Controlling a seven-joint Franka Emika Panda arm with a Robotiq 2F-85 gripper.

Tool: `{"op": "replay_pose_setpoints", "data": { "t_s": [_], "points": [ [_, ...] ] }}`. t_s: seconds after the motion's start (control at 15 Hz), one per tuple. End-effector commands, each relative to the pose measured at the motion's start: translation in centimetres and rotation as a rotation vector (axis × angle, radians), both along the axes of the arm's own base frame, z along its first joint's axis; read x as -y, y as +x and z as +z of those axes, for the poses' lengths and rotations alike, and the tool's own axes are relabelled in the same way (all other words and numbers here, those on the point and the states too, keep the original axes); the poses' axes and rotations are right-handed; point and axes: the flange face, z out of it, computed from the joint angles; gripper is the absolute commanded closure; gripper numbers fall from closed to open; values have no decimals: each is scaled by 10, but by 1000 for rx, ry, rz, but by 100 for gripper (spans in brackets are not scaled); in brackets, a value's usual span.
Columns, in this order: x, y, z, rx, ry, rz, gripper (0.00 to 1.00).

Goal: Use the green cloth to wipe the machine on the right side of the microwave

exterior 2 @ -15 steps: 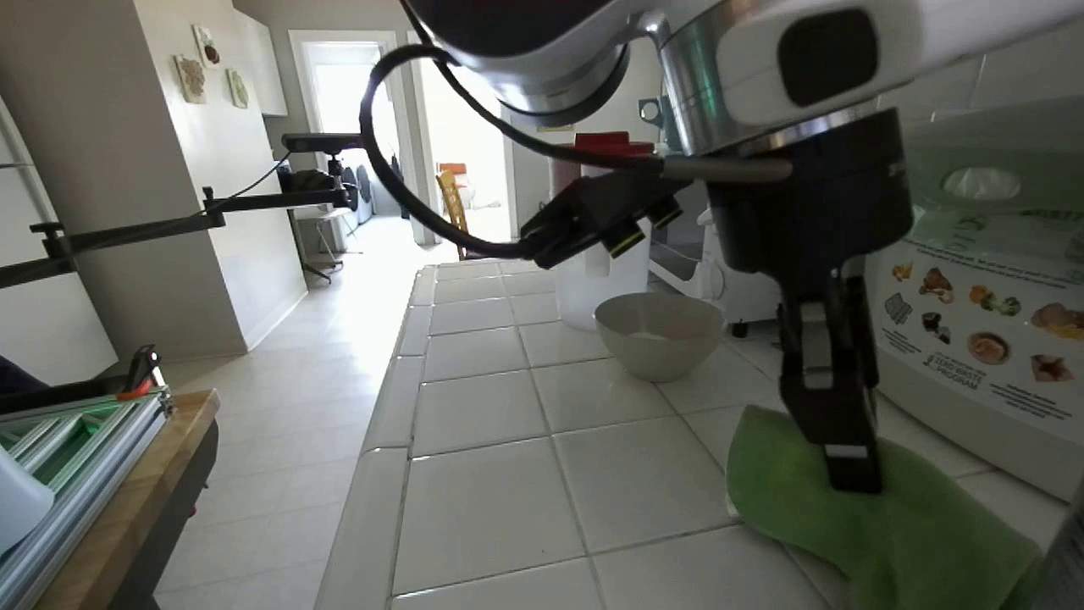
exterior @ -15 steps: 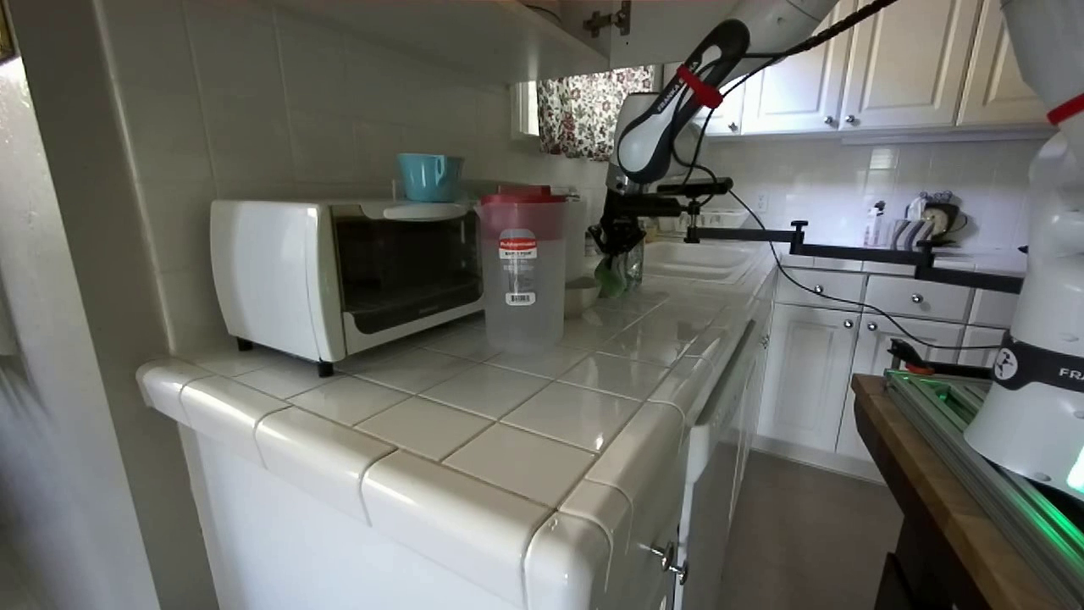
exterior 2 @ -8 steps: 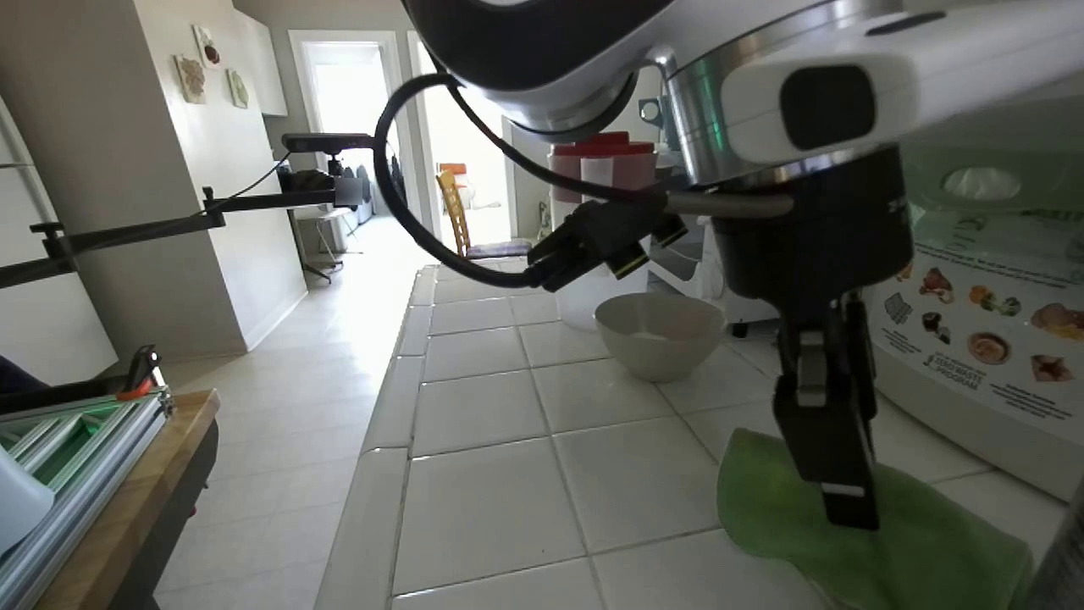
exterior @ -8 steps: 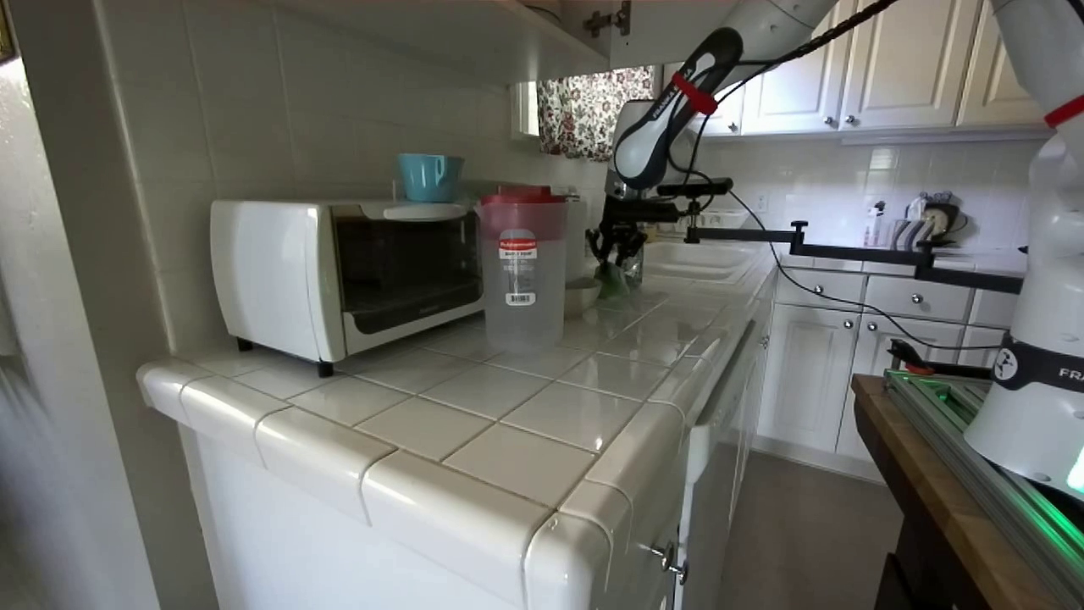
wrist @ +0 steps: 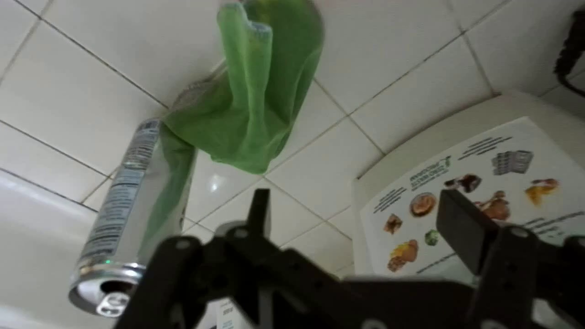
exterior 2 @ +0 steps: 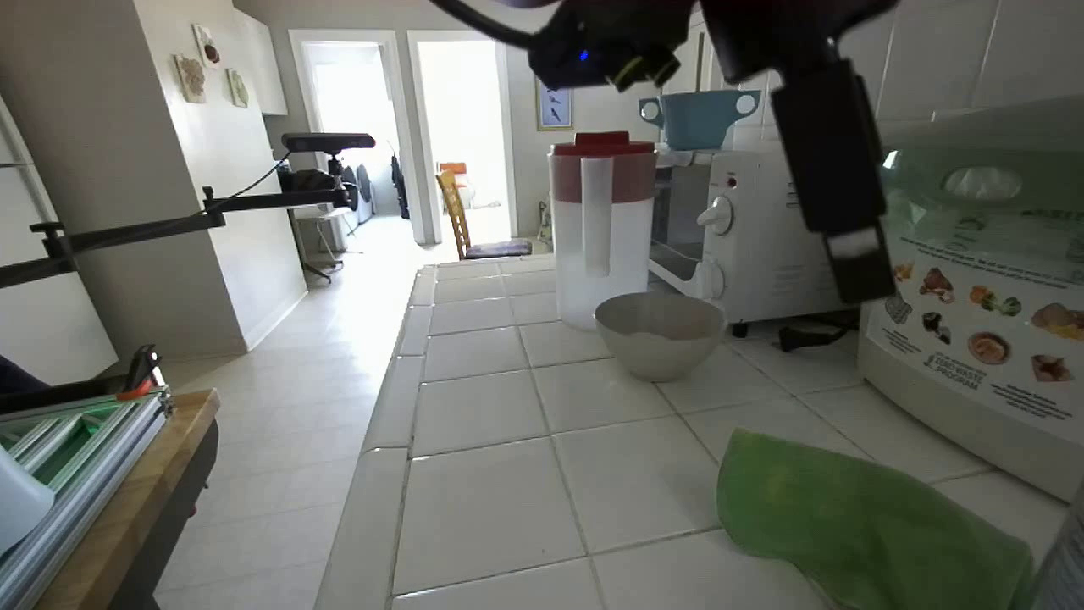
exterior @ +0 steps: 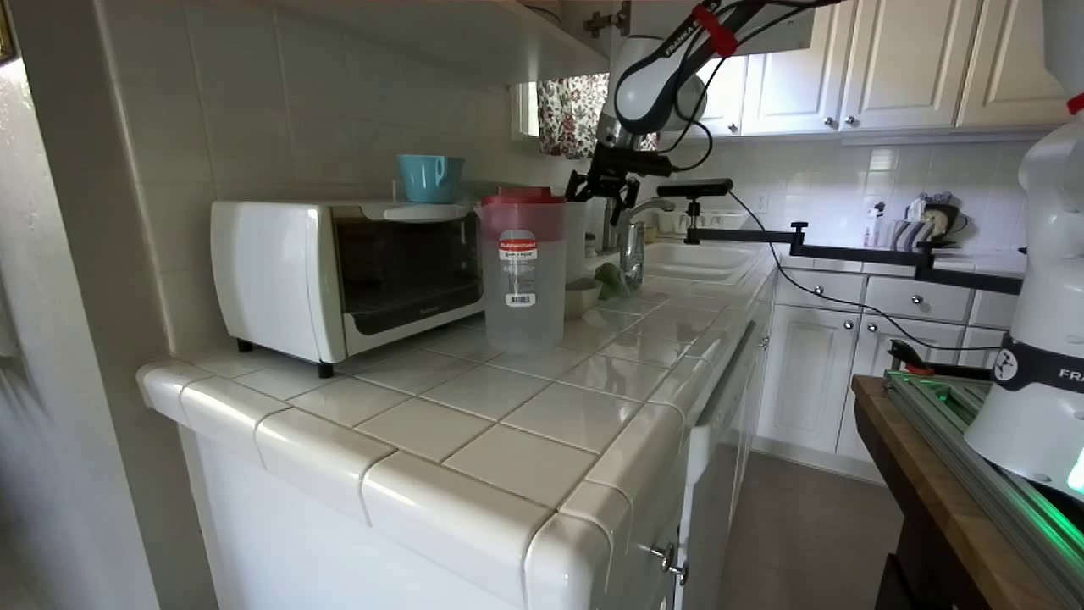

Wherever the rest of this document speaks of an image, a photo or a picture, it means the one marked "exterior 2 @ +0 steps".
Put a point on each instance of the wooden chair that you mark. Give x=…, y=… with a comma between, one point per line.
x=460, y=214

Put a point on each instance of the framed wall picture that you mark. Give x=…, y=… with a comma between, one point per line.
x=553, y=111

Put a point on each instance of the white doorway frame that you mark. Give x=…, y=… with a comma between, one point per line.
x=404, y=138

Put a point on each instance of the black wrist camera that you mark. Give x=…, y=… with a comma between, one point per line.
x=611, y=40

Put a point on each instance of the black clamp red tip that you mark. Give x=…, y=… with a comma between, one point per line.
x=122, y=378

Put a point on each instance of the wooden table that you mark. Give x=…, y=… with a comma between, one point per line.
x=136, y=511

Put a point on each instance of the green cloth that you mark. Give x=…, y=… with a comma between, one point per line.
x=867, y=529

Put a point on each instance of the aluminium rail frame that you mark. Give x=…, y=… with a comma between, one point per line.
x=79, y=463

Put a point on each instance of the black power plug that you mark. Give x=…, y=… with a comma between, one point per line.
x=814, y=334

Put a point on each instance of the black stereo camera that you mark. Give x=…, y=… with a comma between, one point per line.
x=326, y=142

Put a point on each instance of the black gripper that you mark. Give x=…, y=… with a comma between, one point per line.
x=789, y=36

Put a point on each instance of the metal bowl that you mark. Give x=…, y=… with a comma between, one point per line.
x=663, y=340

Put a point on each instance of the white toaster oven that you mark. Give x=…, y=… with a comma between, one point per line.
x=746, y=259

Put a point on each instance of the clear pitcher red lid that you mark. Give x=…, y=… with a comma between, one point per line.
x=597, y=250

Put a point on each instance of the decorative wall plate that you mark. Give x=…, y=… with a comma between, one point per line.
x=208, y=44
x=187, y=78
x=236, y=91

